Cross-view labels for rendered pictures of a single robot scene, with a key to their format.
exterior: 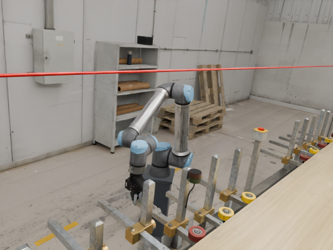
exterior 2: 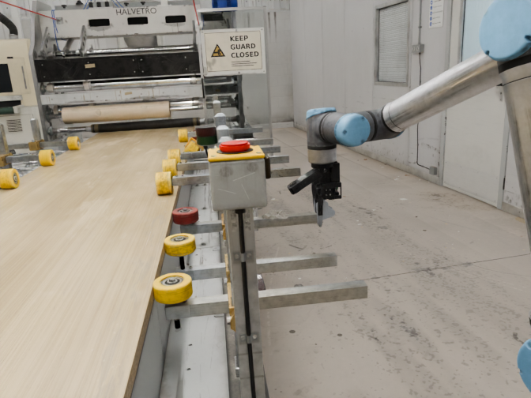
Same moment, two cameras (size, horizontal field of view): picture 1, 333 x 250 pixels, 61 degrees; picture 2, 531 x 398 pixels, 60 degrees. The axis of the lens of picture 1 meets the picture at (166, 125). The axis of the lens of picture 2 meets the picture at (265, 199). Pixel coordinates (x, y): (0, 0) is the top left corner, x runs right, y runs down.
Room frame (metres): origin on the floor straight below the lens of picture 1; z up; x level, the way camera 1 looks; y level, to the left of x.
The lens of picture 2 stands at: (2.22, -1.04, 1.32)
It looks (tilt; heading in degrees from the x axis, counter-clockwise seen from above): 16 degrees down; 133
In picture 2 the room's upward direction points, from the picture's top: 3 degrees counter-clockwise
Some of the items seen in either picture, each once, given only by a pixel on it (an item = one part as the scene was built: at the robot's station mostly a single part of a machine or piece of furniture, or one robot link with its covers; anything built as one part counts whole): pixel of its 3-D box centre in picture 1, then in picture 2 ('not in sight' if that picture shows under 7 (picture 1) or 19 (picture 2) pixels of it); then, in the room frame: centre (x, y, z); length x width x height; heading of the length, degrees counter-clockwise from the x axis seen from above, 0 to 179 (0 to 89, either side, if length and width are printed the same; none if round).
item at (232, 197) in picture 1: (219, 190); (268, 300); (1.60, -0.38, 0.84); 0.43 x 0.03 x 0.04; 49
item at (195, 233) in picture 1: (195, 240); (186, 226); (1.10, -0.20, 0.85); 0.08 x 0.08 x 0.11
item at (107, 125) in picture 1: (126, 95); not in sight; (4.27, 0.66, 0.78); 0.90 x 0.45 x 1.55; 144
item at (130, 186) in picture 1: (135, 180); (325, 180); (1.40, 0.14, 0.97); 0.09 x 0.08 x 0.12; 48
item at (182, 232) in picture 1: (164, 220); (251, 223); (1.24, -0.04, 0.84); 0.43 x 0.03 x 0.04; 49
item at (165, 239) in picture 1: (177, 234); not in sight; (1.26, -0.12, 0.75); 0.26 x 0.01 x 0.10; 139
